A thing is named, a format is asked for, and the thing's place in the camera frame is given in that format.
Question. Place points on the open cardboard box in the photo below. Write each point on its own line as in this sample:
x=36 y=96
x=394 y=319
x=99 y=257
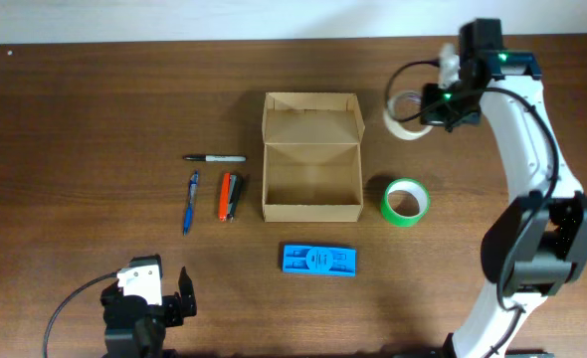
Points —
x=312 y=162

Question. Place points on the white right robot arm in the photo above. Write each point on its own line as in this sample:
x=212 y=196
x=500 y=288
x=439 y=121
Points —
x=539 y=242

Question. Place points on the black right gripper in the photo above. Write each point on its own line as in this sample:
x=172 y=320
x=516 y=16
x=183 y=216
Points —
x=434 y=104

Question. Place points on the orange black stapler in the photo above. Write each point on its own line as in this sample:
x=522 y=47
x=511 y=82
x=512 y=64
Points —
x=231 y=189

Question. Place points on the green tape roll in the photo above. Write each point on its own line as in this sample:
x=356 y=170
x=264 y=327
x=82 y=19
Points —
x=416 y=190

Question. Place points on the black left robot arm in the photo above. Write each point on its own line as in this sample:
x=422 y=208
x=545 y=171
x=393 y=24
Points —
x=144 y=340

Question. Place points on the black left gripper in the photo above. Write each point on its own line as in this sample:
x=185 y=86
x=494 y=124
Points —
x=172 y=305

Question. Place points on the blue pen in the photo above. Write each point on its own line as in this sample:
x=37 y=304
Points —
x=190 y=203

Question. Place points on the white tape roll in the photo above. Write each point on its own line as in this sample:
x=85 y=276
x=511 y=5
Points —
x=394 y=126

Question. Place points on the blue plastic case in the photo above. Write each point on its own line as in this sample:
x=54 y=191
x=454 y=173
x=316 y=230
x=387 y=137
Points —
x=319 y=260

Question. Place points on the black silver marker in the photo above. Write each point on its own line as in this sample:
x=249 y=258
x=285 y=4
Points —
x=214 y=158

